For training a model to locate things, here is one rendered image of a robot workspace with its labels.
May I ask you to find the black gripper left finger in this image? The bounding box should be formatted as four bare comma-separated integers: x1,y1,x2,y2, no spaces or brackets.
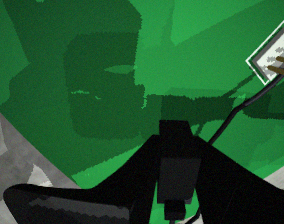
2,135,161,224

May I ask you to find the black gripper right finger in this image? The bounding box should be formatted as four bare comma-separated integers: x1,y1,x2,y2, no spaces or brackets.
194,136,284,224

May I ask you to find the green circuit board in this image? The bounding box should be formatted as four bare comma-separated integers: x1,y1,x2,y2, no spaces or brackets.
0,0,284,189

